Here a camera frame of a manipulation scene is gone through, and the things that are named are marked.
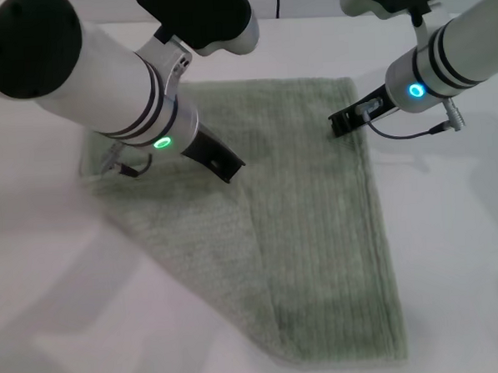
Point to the left wrist camera housing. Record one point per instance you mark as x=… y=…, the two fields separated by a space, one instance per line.
x=206 y=17

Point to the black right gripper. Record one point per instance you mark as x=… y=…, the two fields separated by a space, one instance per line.
x=374 y=102

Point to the silver camera mounting bracket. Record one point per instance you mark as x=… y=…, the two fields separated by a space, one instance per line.
x=171 y=57

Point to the light green ribbed towel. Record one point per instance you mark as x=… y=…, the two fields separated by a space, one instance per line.
x=318 y=233

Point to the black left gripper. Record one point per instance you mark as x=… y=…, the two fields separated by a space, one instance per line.
x=201 y=149

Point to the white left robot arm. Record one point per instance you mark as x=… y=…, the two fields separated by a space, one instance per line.
x=101 y=77

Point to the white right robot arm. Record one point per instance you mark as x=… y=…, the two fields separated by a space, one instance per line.
x=467 y=54

